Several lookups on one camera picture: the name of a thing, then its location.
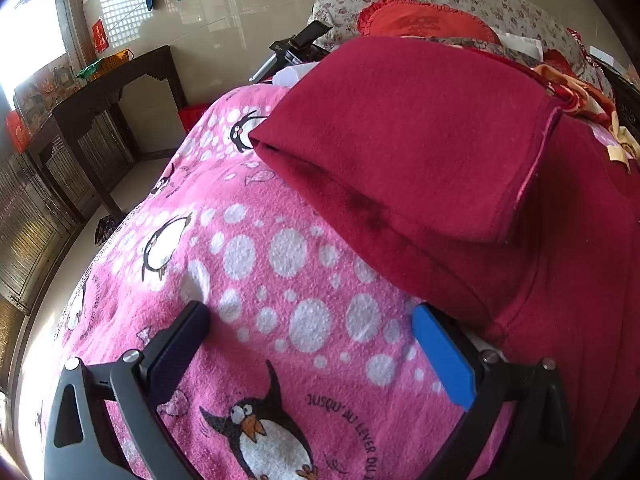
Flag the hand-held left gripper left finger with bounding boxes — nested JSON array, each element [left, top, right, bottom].
[[44, 301, 211, 480]]

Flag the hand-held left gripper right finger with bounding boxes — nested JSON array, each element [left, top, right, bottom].
[[411, 303, 576, 480]]

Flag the dark red sweater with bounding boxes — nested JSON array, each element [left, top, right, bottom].
[[248, 36, 640, 480]]

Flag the dark slippers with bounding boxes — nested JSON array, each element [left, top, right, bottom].
[[94, 214, 118, 246]]

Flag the pink penguin print blanket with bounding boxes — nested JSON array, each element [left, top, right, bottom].
[[30, 82, 516, 480]]

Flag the wooden lattice cabinet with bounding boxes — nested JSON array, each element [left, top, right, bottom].
[[0, 150, 83, 311]]

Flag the red plastic bin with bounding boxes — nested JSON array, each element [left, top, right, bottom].
[[178, 103, 211, 134]]

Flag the dark wooden table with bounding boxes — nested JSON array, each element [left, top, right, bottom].
[[27, 45, 188, 221]]

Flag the red gift box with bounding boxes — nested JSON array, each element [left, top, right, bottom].
[[5, 110, 31, 153]]

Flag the yellow basket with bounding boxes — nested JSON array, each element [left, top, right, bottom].
[[97, 49, 137, 78]]

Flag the white paper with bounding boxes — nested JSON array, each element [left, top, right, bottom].
[[272, 62, 321, 86]]

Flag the orange floral blanket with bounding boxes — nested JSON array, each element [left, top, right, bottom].
[[532, 50, 640, 161]]

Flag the black tripod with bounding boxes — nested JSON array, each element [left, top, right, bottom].
[[248, 21, 333, 83]]

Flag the dark carved headboard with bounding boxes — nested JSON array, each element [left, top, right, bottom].
[[600, 55, 640, 136]]

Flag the red heart-shaped cushion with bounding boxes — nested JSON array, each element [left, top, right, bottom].
[[356, 0, 501, 48]]

